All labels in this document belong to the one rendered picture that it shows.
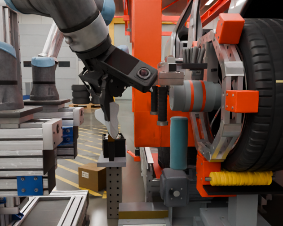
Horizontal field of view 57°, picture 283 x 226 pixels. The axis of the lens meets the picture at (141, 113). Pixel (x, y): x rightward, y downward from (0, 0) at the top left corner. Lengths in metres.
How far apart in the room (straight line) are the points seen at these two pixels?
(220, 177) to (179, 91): 0.40
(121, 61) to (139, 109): 1.09
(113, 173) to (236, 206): 0.83
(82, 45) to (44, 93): 0.99
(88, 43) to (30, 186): 0.70
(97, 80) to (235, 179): 0.81
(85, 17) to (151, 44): 1.14
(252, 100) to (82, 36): 0.59
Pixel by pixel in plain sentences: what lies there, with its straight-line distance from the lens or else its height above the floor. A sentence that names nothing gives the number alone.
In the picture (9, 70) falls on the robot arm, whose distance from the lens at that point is 1.00.
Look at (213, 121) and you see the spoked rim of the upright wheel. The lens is 1.42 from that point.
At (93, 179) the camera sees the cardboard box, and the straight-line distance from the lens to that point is 2.31.
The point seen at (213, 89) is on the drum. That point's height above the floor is 0.88.
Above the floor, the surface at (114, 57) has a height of 0.96.
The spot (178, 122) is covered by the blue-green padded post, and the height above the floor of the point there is 0.72.
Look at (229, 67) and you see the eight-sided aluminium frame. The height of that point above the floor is 0.96.
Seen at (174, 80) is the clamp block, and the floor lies 0.92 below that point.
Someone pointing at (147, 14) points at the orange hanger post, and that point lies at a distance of 1.60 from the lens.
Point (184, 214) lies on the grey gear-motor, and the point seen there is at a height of 0.11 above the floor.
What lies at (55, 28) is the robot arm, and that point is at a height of 1.22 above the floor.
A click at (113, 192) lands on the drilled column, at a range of 1.83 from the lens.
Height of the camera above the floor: 0.91
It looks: 7 degrees down
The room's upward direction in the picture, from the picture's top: straight up
